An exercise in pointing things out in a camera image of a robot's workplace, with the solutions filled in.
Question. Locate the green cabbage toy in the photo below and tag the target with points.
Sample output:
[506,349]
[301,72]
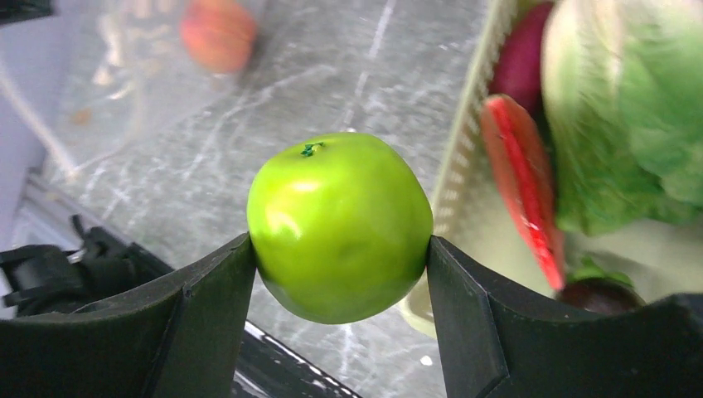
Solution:
[622,90]

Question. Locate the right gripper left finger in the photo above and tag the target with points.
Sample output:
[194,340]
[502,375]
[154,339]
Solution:
[176,336]

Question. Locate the clear dotted zip bag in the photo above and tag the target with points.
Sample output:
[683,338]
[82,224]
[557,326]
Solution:
[130,77]

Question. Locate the purple eggplant toy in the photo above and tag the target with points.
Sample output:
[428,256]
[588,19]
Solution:
[518,70]

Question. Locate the dark purple mangosteen toy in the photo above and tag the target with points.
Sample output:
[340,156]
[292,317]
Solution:
[594,289]

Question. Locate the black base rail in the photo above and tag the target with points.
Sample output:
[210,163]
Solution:
[267,368]

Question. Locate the red watermelon slice toy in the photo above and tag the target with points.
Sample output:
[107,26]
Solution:
[523,174]

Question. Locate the green toy apple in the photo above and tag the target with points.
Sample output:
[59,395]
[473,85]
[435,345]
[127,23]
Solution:
[340,226]

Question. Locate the pale green plastic basket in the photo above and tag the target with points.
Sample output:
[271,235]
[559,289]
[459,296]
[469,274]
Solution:
[660,259]

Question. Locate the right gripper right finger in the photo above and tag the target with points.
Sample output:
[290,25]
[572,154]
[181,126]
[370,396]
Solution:
[498,338]

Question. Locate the orange peach toy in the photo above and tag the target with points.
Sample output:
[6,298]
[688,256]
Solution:
[218,35]

